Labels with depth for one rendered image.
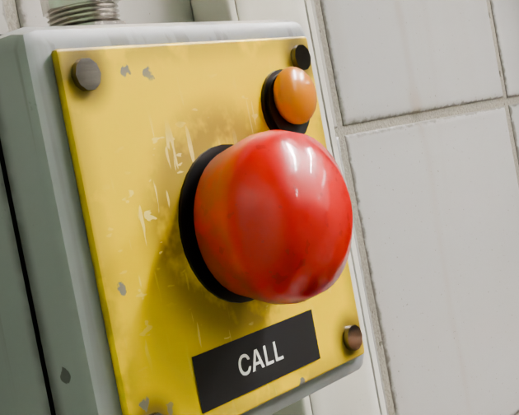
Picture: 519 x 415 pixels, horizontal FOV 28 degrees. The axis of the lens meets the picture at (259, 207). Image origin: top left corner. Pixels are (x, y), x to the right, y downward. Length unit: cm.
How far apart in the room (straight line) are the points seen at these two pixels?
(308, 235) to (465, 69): 30
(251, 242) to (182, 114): 4
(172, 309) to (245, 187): 3
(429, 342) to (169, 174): 24
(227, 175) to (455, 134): 28
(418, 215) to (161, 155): 24
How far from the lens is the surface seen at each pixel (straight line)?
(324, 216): 23
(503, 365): 52
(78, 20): 27
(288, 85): 26
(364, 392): 38
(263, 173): 22
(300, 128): 27
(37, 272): 22
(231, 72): 25
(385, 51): 45
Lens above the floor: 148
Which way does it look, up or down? 3 degrees down
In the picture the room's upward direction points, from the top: 11 degrees counter-clockwise
